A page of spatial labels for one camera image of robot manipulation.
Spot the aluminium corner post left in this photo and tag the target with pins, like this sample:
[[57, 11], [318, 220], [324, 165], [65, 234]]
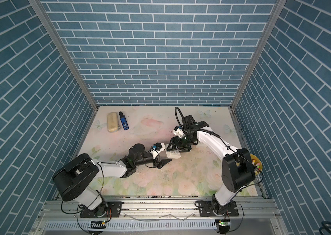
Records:
[[49, 27]]

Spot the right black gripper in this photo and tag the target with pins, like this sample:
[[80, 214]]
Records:
[[178, 145]]

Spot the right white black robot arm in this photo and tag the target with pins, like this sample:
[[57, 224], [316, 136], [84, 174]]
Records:
[[237, 168]]

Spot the aluminium corner post right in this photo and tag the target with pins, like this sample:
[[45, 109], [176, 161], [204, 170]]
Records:
[[257, 53]]

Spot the aluminium corner post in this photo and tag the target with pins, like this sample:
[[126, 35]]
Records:
[[257, 53], [49, 27]]

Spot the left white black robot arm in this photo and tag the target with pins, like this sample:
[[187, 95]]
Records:
[[73, 179]]

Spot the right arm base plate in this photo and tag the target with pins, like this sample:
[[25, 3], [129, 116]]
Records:
[[213, 208]]

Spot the yellow pen cup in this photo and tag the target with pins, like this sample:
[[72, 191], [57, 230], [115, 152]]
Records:
[[257, 164]]

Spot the beige zippered pencil case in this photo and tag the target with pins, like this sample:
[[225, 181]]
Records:
[[112, 122]]

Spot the aluminium front rail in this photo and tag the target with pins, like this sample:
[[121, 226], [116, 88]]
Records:
[[163, 216]]

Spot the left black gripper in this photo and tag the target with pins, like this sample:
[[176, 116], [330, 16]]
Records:
[[161, 164]]

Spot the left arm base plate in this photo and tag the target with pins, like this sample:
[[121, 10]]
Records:
[[105, 209]]

